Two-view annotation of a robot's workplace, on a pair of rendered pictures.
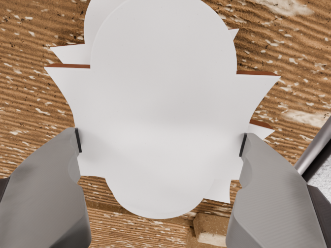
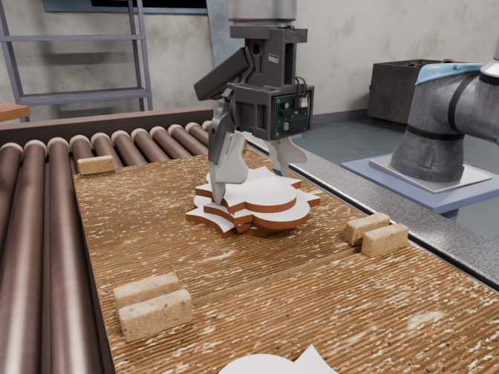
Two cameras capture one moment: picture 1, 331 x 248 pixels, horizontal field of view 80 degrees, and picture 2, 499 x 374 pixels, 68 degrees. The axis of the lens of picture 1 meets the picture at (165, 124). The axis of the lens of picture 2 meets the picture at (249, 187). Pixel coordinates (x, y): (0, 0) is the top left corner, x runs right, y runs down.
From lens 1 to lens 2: 0.52 m
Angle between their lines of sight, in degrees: 87
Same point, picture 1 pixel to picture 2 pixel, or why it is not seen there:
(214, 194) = (306, 197)
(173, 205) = (289, 196)
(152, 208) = (282, 200)
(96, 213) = (283, 282)
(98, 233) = (309, 300)
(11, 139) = (180, 264)
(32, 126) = (191, 251)
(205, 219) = (347, 231)
